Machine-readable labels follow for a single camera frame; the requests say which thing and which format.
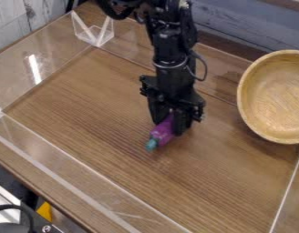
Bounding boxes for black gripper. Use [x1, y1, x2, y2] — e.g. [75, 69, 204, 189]
[141, 63, 206, 137]

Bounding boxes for purple toy eggplant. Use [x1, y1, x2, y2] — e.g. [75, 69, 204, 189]
[146, 115, 176, 151]

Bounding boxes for brown wooden bowl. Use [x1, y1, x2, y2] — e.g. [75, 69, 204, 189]
[238, 50, 299, 145]

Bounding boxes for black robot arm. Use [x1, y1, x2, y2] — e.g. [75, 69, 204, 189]
[95, 0, 206, 136]

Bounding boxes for yellow black device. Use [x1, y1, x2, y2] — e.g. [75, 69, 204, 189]
[18, 201, 73, 233]

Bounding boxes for clear acrylic tray wall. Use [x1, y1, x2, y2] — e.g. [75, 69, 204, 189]
[0, 16, 299, 233]

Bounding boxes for clear acrylic corner bracket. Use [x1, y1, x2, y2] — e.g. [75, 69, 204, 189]
[71, 12, 115, 47]

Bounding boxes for black cable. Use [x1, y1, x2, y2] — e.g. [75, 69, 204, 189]
[0, 203, 38, 233]

